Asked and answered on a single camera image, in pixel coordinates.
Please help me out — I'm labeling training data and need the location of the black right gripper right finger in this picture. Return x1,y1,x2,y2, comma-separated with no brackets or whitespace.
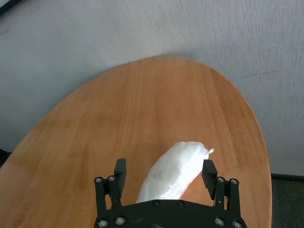
201,159,241,212

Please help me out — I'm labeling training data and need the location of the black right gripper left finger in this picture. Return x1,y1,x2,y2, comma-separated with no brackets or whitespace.
94,158,127,212

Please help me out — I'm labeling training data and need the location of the white sandbag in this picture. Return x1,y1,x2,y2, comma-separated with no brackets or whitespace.
135,141,216,204

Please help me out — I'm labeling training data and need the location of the black baseboard strip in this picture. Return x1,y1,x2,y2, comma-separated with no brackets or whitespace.
270,173,304,183

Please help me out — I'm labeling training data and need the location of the black wall rail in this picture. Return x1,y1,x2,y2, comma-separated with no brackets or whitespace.
0,0,22,15

